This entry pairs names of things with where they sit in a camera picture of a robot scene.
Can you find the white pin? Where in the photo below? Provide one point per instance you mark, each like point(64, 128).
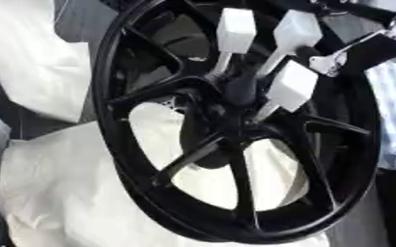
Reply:
point(296, 30)
point(235, 29)
point(291, 85)

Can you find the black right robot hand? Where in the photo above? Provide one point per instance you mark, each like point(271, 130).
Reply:
point(376, 51)

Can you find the black spoked wheel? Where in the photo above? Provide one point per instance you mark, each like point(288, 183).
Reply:
point(151, 196)

